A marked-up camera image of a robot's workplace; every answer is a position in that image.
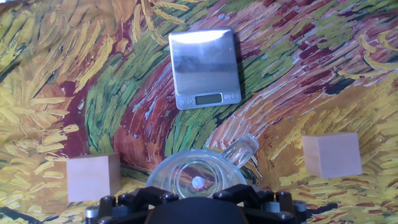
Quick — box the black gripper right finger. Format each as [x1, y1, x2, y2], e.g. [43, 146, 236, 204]
[212, 183, 308, 224]

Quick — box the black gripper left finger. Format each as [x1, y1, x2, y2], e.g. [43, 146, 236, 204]
[85, 185, 180, 224]

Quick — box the clear glass cup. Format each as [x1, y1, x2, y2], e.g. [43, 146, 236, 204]
[145, 133, 260, 200]

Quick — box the wooden cube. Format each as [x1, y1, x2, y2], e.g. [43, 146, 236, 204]
[301, 131, 363, 180]
[66, 152, 123, 203]

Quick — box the painted yellow blue cloth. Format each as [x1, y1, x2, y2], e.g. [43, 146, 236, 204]
[0, 0, 398, 224]

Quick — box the silver digital scale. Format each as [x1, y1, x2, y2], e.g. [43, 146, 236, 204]
[168, 27, 243, 111]

